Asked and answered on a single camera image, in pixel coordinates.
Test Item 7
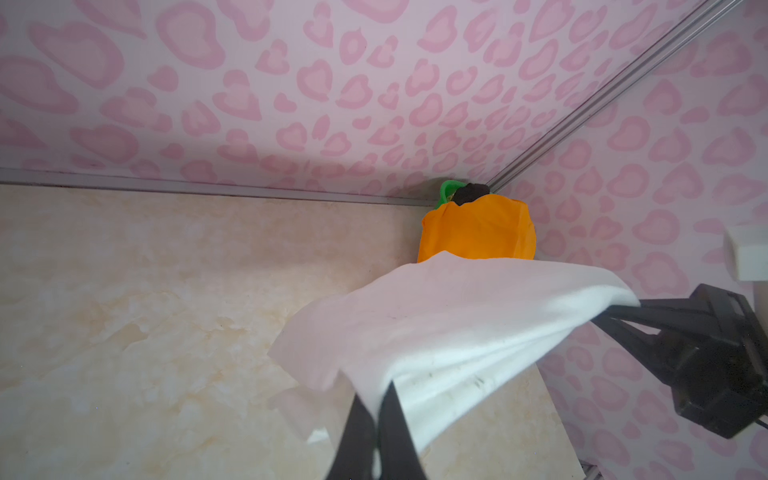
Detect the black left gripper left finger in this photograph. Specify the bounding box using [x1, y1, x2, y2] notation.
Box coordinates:
[326, 396, 377, 480]

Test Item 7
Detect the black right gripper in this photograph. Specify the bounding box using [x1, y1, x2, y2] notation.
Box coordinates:
[592, 284, 767, 439]

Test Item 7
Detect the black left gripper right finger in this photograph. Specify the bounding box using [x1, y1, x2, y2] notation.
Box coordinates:
[378, 382, 427, 480]

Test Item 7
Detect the white t-shirt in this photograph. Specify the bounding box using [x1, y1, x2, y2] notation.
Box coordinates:
[269, 252, 639, 450]

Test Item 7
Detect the green laundry basket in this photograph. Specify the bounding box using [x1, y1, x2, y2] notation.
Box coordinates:
[437, 179, 466, 208]

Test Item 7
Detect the orange garment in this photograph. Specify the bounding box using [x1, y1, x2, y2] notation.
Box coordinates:
[418, 194, 537, 262]

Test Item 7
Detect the black garment in basket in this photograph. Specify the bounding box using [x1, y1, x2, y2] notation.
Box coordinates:
[451, 183, 491, 206]

